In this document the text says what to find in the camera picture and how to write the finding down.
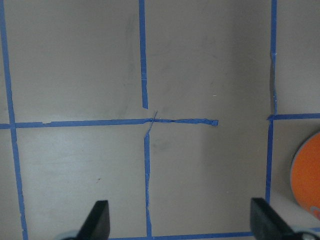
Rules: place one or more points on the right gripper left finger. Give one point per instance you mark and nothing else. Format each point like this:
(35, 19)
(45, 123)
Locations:
(97, 224)

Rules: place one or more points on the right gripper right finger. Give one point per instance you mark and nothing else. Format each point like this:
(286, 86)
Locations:
(266, 224)

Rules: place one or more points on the orange metal-lidded canister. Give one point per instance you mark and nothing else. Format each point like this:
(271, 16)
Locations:
(305, 175)

